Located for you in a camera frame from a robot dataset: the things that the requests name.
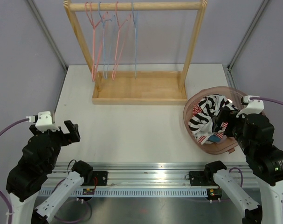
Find slotted cable duct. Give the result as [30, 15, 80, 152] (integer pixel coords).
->
[69, 188, 222, 198]

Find black white striped tank top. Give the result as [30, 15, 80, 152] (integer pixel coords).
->
[188, 94, 239, 138]

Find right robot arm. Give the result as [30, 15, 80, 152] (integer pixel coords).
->
[203, 108, 283, 224]

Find pink translucent plastic basin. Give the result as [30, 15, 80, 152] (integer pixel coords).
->
[183, 86, 247, 154]

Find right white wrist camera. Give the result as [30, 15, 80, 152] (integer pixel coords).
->
[236, 95, 264, 118]

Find wooden clothes rack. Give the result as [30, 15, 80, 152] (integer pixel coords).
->
[63, 0, 207, 105]

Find blue tank top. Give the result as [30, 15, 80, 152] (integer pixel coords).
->
[207, 135, 221, 143]

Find red striped tank top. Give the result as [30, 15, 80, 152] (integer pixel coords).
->
[188, 102, 227, 145]

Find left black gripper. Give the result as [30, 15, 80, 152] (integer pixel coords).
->
[31, 120, 80, 171]

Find aluminium mounting rail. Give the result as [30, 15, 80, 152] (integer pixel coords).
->
[43, 162, 259, 189]

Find blue wire hanger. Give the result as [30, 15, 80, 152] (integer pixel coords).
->
[131, 2, 138, 79]
[98, 2, 116, 80]

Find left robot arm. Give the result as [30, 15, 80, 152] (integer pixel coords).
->
[6, 120, 93, 224]

